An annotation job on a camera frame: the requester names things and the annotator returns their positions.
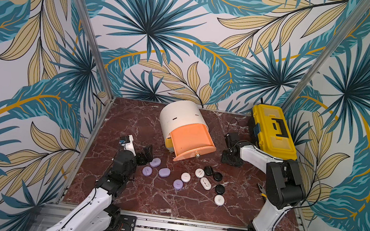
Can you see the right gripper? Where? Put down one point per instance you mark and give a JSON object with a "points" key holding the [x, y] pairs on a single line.
{"points": [[231, 152]]}

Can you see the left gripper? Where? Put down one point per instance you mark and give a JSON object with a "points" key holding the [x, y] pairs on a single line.
{"points": [[147, 154]]}

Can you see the white oblong earphone case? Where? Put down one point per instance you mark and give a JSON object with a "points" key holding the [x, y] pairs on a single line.
{"points": [[205, 183]]}

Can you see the white round earphone case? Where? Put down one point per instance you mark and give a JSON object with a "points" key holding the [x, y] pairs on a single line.
{"points": [[219, 200], [185, 177], [199, 173]]}

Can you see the orange top drawer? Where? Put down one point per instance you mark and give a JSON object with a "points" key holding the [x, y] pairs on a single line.
{"points": [[191, 141]]}

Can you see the white cylindrical drawer cabinet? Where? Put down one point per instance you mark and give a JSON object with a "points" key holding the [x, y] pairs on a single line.
{"points": [[179, 114]]}

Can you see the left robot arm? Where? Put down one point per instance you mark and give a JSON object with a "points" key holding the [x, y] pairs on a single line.
{"points": [[97, 212]]}

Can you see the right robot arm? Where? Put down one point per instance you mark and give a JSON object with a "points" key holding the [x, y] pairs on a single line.
{"points": [[284, 187]]}

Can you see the yellow middle drawer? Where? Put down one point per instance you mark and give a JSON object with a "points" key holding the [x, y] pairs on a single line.
{"points": [[169, 144]]}

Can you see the purple earphone case upper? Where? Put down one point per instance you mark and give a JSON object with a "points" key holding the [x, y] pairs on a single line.
{"points": [[155, 162]]}

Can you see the purple round earphone case left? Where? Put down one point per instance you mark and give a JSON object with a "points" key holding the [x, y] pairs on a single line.
{"points": [[147, 171]]}

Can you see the purple round earphone case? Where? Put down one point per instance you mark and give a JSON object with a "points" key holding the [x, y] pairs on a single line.
{"points": [[147, 171], [178, 184]]}

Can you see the black round earphone case upper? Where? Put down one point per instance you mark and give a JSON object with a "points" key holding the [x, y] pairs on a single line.
{"points": [[217, 176]]}

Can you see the black round earphone case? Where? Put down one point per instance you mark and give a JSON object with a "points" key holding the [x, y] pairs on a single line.
{"points": [[217, 176], [220, 189]]}

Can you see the purple earphone case middle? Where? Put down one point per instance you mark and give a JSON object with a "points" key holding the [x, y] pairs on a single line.
{"points": [[164, 172]]}

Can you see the black round earphone case lower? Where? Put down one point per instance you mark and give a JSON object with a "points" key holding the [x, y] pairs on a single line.
{"points": [[220, 189]]}

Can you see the purple round earphone case lower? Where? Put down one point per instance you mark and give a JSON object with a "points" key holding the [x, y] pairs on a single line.
{"points": [[178, 184]]}

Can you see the yellow black toolbox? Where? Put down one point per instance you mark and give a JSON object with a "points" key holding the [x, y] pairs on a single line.
{"points": [[269, 131]]}

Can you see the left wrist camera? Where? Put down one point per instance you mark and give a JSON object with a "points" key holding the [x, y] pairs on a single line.
{"points": [[126, 143]]}

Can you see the yellow handled pliers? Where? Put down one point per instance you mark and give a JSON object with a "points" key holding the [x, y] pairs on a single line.
{"points": [[262, 191]]}

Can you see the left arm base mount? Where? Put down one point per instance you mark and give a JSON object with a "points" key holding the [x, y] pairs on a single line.
{"points": [[122, 223]]}

